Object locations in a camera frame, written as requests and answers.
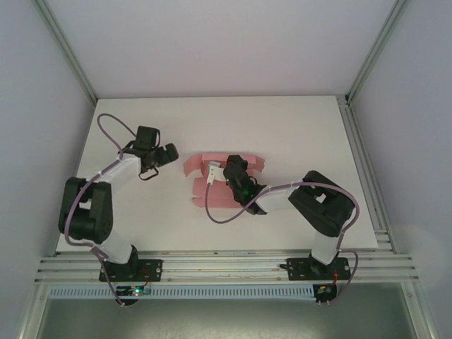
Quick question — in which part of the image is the black base plate right arm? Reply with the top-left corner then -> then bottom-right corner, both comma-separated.
278,256 -> 350,283

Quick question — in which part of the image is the circuit board with green light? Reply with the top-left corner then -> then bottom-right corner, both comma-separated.
115,284 -> 153,307

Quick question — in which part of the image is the aluminium frame post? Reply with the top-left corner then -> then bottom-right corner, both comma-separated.
344,0 -> 408,104
34,0 -> 98,104

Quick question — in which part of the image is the slotted grey cable duct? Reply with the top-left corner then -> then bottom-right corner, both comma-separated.
49,285 -> 316,302

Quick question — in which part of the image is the aluminium frame rail long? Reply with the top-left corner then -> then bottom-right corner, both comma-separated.
33,249 -> 422,285

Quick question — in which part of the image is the black base plate left arm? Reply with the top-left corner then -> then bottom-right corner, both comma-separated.
98,259 -> 164,283

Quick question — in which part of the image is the aluminium frame side rail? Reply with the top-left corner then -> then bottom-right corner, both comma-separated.
337,95 -> 399,254

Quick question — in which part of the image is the pink paper box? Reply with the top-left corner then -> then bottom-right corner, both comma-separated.
182,152 -> 266,209

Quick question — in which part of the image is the small circuit board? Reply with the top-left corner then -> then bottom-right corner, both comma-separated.
314,284 -> 338,305

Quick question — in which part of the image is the black cable loop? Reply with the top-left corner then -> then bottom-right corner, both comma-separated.
138,167 -> 160,182

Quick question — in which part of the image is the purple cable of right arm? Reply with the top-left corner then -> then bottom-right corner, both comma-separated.
203,179 -> 362,305

